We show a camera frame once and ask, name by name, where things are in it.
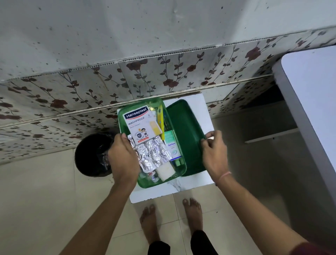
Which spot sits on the person's left foot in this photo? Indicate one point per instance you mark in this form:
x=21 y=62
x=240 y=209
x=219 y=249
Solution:
x=149 y=223

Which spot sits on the person's left thumb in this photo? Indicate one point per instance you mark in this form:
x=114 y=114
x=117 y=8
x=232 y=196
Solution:
x=133 y=149

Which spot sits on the dark red sleeve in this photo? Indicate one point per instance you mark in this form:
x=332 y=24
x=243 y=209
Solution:
x=312 y=249

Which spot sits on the white teal eye drop carton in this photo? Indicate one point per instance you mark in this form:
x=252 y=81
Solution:
x=172 y=145

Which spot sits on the silver foil tablet strip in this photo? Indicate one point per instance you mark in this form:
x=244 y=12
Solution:
x=161 y=151
x=143 y=157

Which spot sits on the green plastic box lid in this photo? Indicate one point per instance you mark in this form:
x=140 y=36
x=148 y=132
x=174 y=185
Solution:
x=187 y=139

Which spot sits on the pink wrist thread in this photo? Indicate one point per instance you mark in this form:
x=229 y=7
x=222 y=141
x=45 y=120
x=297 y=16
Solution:
x=223 y=176

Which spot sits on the black waste bin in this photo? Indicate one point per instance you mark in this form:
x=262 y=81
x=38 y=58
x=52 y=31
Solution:
x=89 y=155

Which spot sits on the person's right hand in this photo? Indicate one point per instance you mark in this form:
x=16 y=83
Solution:
x=216 y=157

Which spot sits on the person's right thumb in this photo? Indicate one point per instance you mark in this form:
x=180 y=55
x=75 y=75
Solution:
x=205 y=145

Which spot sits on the person's left hand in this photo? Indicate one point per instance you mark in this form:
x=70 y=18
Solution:
x=122 y=160

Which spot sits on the black trousers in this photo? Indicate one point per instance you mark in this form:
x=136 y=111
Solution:
x=203 y=244

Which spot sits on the white bandage packet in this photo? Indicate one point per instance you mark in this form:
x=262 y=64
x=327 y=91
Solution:
x=141 y=123

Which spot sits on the large white table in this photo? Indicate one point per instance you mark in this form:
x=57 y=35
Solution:
x=309 y=99

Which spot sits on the green plastic first aid box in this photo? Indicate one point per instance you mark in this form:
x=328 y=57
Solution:
x=173 y=123

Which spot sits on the small red white tube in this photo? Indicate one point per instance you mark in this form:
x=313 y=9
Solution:
x=153 y=176

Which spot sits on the white gauze pad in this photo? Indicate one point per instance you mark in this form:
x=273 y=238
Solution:
x=165 y=171

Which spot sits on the small white marble table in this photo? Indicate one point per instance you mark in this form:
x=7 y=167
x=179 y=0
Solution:
x=194 y=184

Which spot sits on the person's right foot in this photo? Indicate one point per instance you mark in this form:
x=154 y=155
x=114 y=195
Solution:
x=193 y=214

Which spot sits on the person's right forearm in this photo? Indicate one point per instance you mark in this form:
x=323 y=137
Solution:
x=252 y=215

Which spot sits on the person's foot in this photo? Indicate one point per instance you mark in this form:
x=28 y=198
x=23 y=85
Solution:
x=193 y=214
x=149 y=223

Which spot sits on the small teal bottle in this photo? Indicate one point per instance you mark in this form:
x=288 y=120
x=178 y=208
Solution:
x=178 y=163

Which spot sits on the person's left forearm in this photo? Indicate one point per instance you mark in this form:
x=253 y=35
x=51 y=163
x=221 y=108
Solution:
x=105 y=220

